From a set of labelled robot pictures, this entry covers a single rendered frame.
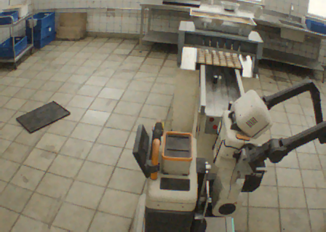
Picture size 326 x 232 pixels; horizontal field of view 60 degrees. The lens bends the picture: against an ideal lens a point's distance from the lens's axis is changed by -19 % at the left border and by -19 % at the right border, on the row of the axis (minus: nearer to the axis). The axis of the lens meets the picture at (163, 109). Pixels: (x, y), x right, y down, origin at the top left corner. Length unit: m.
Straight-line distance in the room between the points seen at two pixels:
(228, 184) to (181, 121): 1.36
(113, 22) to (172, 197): 5.04
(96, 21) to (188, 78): 3.85
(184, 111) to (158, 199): 1.51
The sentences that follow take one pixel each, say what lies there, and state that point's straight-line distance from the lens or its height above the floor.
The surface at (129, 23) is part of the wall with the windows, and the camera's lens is 6.24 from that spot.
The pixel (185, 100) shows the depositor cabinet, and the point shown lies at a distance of 2.94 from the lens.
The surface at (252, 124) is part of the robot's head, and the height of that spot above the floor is 1.13.
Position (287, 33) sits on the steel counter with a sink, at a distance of 5.49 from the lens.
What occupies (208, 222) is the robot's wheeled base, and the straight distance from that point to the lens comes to 2.19.
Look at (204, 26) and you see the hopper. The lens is 2.76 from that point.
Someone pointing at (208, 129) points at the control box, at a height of 0.73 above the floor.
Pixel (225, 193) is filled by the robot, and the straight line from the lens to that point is 1.80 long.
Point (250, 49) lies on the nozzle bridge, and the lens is 2.86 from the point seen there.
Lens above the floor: 1.91
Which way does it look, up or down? 30 degrees down
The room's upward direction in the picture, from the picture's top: 4 degrees clockwise
